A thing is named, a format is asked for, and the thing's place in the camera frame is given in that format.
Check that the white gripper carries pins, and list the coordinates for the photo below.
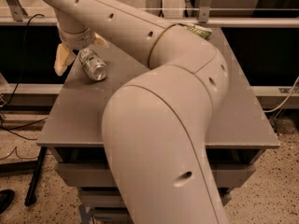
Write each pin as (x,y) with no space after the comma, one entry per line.
(76,41)

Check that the silver green 7up can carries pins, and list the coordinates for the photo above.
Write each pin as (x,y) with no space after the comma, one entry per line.
(94,66)

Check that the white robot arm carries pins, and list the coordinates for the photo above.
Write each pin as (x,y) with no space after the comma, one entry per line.
(154,127)

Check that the grey drawer cabinet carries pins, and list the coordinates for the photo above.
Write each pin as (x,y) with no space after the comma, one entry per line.
(237,135)

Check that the green chip bag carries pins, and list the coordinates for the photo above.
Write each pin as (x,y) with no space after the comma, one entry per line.
(198,30)

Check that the grey metal railing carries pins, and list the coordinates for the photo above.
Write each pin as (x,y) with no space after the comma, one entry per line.
(13,13)

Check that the black table leg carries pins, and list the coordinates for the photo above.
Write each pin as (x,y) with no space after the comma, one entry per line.
(31,193)

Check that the black round object on floor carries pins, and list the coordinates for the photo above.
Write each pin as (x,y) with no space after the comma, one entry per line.
(6,198)

